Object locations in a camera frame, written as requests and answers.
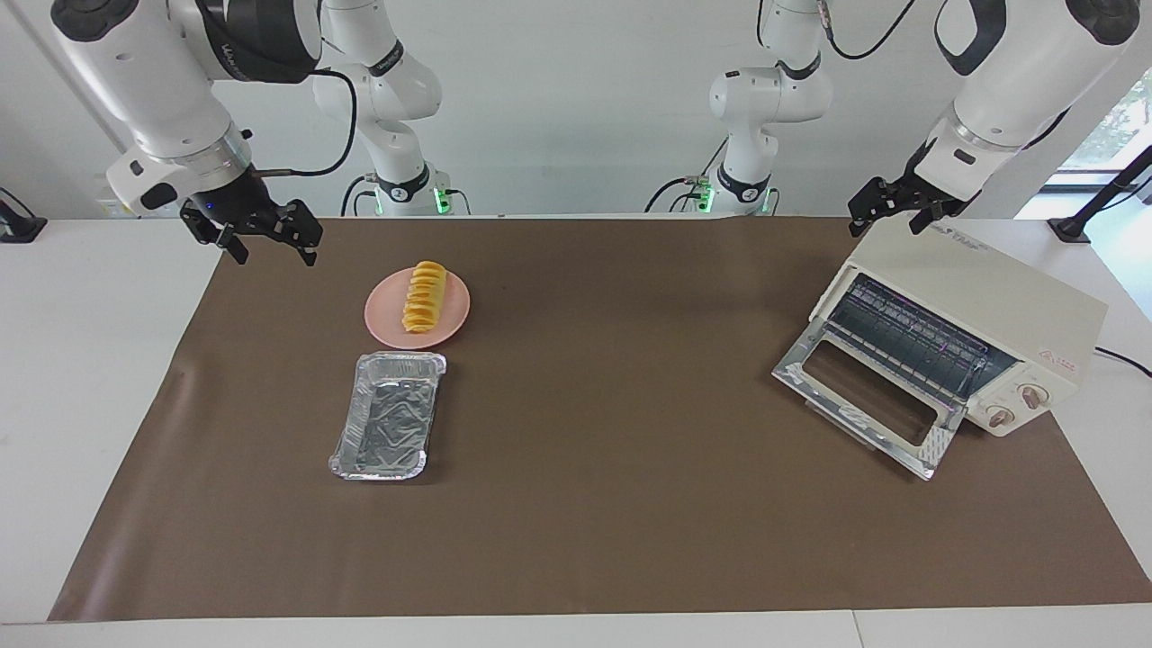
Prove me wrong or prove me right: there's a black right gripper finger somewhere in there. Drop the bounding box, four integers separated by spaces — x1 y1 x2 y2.
180 205 249 266
290 202 323 267

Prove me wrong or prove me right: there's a yellow sliced bread loaf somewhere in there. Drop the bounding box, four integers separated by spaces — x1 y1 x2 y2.
400 261 448 335

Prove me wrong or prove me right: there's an aluminium foil tray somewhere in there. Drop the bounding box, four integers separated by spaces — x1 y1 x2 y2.
328 352 448 482

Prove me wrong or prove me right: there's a cream toaster oven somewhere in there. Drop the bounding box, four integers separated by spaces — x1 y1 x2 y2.
808 219 1109 439

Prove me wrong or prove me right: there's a glass oven door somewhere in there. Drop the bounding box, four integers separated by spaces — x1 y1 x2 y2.
772 319 966 482

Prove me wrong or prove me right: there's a pink round plate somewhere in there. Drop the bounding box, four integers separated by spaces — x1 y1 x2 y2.
364 266 471 351

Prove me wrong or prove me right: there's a black clamp stand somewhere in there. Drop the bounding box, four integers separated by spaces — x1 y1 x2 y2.
1048 144 1152 244

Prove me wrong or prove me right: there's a bright window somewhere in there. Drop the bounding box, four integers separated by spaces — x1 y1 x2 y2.
1053 72 1152 190

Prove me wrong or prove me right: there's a brown table mat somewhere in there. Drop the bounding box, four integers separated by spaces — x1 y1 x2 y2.
47 216 1152 622

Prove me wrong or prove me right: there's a black right base cable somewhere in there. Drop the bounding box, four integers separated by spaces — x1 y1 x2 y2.
340 175 379 217

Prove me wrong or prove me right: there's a black base cable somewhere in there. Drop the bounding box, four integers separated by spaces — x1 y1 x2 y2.
643 139 730 214
340 175 379 217

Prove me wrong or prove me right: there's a metal oven wire rack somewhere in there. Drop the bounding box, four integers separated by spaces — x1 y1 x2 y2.
828 274 991 397

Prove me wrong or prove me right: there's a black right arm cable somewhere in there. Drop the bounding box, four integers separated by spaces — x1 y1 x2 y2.
256 65 359 178

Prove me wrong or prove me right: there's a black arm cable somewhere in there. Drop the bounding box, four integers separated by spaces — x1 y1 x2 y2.
256 65 359 178
756 0 919 62

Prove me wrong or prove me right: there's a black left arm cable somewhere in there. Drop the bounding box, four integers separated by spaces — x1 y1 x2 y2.
756 0 919 62

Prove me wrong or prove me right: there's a small black desk mount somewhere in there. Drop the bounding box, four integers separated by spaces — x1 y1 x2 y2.
0 187 48 244

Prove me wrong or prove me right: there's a black left base cable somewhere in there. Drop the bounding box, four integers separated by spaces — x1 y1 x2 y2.
643 139 730 214

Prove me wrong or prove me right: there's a black oven power cord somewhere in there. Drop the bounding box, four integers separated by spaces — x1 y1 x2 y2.
1093 346 1152 379

